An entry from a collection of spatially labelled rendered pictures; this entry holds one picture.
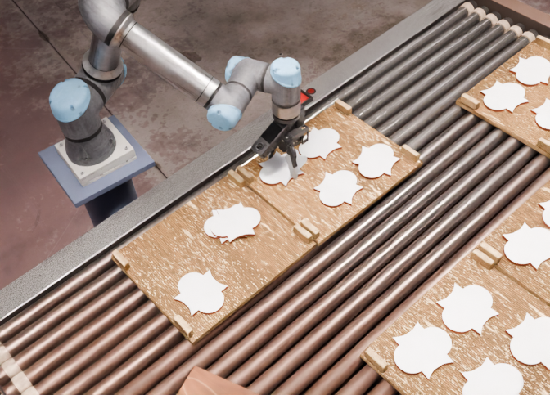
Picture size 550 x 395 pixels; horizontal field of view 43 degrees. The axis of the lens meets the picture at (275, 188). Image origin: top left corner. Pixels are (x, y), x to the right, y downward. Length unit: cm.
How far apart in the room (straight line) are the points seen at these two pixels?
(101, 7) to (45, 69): 240
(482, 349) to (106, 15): 115
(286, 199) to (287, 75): 37
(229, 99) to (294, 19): 245
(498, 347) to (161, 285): 82
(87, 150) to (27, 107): 179
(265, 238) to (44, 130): 208
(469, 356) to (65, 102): 124
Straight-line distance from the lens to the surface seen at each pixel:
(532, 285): 181
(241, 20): 414
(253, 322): 172
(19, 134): 374
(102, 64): 203
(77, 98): 201
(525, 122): 218
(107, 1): 171
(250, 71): 176
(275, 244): 181
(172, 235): 187
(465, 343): 169
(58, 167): 223
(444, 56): 240
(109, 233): 194
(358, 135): 207
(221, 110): 167
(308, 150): 201
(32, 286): 191
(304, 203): 189
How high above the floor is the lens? 240
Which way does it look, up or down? 49 degrees down
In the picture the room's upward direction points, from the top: 5 degrees counter-clockwise
